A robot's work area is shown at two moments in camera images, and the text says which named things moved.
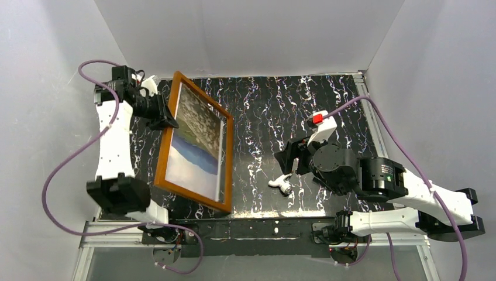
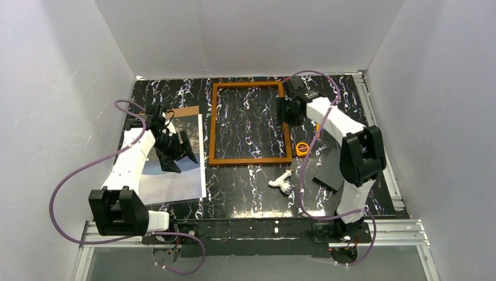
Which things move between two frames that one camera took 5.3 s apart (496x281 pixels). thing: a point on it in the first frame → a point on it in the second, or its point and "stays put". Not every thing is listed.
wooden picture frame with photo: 196,159 → 213,120
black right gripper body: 293,156 → 289,107
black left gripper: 160,112 → 173,146
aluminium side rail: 376,142 stays put
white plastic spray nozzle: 281,182 stays put
